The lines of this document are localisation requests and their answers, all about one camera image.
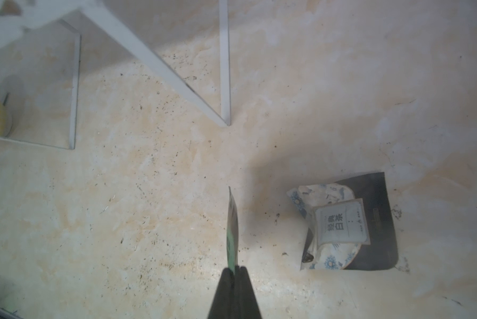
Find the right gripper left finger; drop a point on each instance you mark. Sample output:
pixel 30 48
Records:
pixel 222 306

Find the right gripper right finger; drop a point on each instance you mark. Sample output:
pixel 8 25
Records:
pixel 246 303

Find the small green tea bag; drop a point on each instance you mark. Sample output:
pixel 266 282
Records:
pixel 232 234

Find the black barcode tea bag top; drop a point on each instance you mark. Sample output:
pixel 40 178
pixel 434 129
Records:
pixel 350 225

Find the white two-tier shelf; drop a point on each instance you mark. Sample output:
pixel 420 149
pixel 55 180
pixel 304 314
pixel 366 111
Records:
pixel 20 17

